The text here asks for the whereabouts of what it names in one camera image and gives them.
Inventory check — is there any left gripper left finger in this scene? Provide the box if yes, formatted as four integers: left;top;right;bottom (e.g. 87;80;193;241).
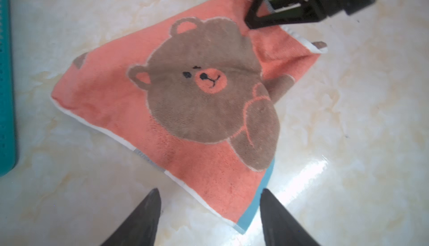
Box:
102;188;162;246

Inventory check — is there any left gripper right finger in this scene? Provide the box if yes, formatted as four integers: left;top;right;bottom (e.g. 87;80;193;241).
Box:
260;189;320;246

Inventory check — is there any pink orange towel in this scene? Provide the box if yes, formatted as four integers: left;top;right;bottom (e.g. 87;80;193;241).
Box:
51;0;327;233

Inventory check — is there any teal plastic basket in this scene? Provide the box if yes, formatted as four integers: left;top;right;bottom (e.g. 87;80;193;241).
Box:
1;0;17;176

